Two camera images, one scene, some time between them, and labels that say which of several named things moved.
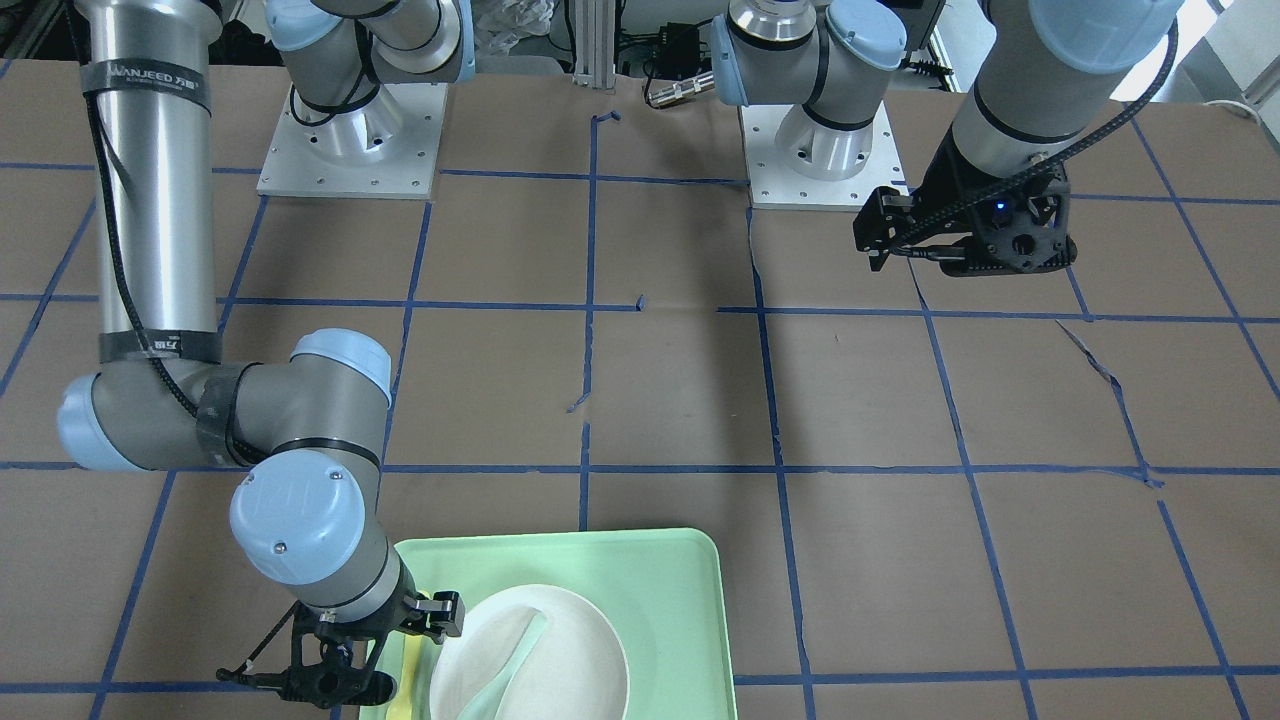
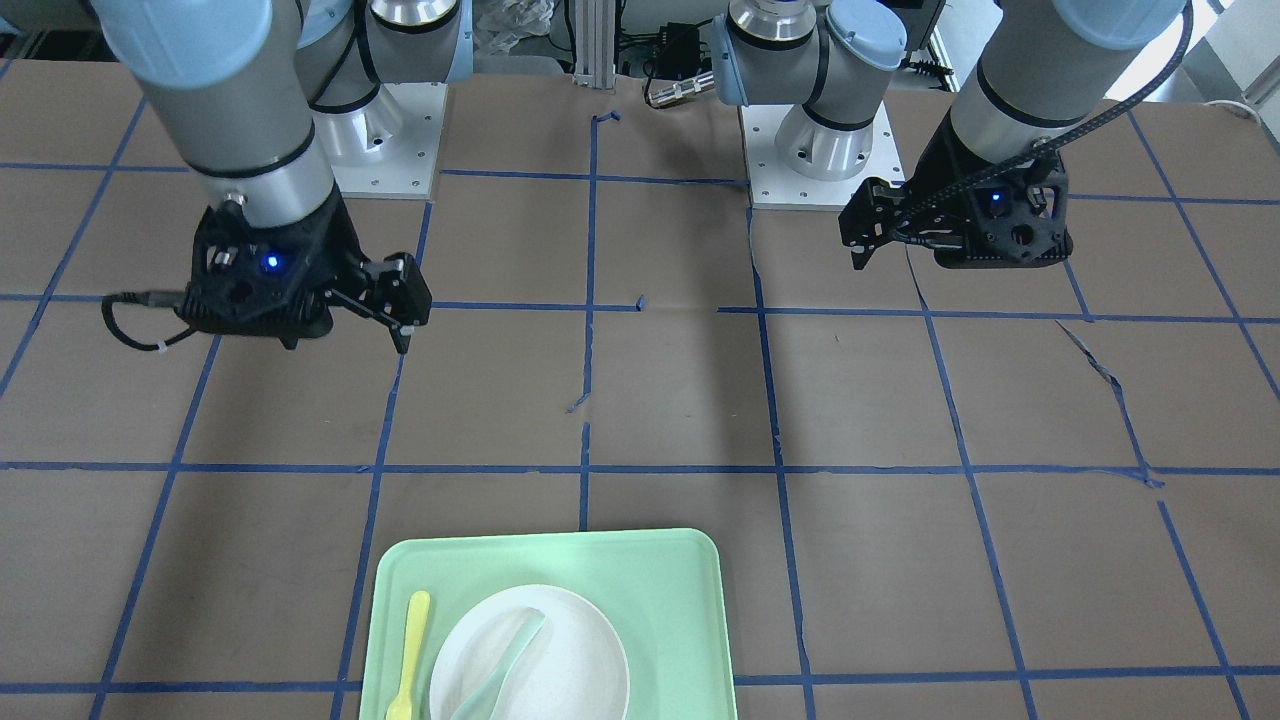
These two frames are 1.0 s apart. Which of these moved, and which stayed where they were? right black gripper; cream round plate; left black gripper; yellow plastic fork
Moved: right black gripper
Stayed: left black gripper; yellow plastic fork; cream round plate
